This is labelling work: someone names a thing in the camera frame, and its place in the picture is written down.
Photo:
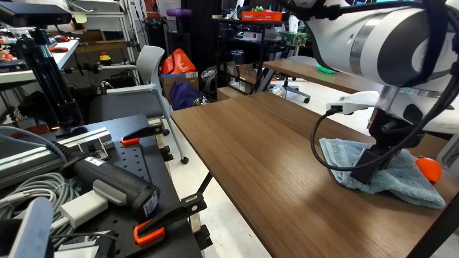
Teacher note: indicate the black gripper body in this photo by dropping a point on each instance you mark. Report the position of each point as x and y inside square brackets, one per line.
[394, 126]

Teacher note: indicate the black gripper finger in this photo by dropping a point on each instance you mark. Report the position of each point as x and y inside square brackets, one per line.
[367, 166]

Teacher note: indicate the light blue towel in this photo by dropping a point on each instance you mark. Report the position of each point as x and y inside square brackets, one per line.
[406, 183]

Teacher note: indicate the round orange object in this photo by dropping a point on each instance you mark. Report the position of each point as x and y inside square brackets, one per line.
[430, 171]

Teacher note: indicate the green crumpled object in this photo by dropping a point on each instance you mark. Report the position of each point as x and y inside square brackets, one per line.
[325, 70]

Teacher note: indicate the brown wooden table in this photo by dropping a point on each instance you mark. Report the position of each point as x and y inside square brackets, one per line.
[437, 226]

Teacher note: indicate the long wooden side table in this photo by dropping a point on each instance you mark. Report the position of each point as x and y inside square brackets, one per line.
[305, 72]

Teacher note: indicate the green white box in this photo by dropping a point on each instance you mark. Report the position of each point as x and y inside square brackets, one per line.
[294, 37]

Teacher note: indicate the orange storage crate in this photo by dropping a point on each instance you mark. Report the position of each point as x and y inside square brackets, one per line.
[259, 16]

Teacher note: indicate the blue bag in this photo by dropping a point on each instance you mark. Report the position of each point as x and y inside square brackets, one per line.
[186, 95]

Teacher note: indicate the brown cardboard box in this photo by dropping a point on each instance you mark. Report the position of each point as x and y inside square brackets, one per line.
[180, 82]

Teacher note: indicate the orange bag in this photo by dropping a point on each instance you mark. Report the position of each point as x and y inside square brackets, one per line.
[177, 62]

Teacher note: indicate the grey plastic chair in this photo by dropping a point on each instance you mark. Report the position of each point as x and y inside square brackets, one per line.
[137, 97]

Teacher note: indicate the purple round object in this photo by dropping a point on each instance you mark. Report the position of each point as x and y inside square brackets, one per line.
[179, 13]

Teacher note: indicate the black handheld device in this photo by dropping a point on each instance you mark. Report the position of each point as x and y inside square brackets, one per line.
[119, 183]

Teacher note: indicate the yellow black small item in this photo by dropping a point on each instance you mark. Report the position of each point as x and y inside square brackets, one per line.
[104, 59]

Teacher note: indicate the white adapter block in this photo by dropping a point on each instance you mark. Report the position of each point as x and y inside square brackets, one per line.
[83, 209]

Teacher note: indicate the white shelving unit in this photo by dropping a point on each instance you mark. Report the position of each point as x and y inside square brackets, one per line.
[109, 19]

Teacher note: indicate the white work table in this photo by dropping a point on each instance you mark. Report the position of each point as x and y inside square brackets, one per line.
[61, 52]

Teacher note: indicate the grey rounded object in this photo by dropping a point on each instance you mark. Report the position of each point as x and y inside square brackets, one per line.
[30, 229]

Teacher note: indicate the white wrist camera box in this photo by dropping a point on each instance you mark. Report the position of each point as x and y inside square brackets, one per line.
[355, 100]

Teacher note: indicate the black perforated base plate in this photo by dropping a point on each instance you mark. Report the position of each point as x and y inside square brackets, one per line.
[137, 166]

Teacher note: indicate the aluminium extrusion rail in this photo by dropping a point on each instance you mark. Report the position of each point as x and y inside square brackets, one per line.
[47, 152]

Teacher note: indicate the black camera tripod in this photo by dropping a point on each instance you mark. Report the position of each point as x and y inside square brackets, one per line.
[47, 76]

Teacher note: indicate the black stereo camera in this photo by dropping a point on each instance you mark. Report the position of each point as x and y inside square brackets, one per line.
[33, 13]

